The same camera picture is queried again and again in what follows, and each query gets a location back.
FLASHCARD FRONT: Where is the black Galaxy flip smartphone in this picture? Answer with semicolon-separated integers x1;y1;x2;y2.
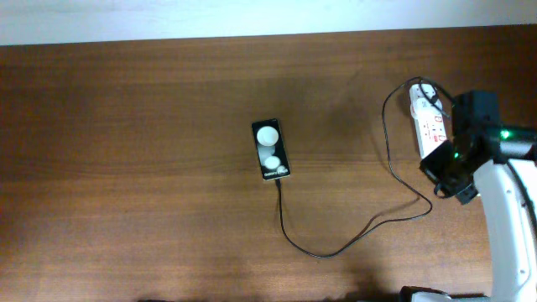
251;118;291;181

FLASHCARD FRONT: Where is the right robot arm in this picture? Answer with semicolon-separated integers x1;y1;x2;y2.
409;85;536;301

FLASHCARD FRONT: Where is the white charger plug adapter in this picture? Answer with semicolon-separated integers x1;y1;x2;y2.
409;84;442;119

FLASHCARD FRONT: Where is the black charger cable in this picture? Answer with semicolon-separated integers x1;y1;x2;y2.
274;75;456;259

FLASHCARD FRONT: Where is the white power strip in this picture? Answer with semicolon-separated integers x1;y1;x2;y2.
409;83;450;159

